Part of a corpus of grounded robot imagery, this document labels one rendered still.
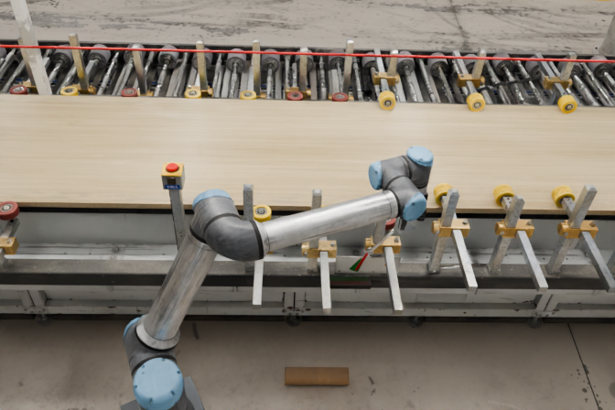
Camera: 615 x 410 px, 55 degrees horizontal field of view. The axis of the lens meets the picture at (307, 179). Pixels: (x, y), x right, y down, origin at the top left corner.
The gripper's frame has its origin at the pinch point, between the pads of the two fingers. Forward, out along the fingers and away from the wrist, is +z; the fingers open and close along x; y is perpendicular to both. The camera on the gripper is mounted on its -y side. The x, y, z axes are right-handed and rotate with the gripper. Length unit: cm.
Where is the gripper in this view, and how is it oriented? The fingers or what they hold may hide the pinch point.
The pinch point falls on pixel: (398, 231)
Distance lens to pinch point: 218.9
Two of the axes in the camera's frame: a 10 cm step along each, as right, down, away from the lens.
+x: -0.2, -6.5, 7.6
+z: -0.4, 7.6, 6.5
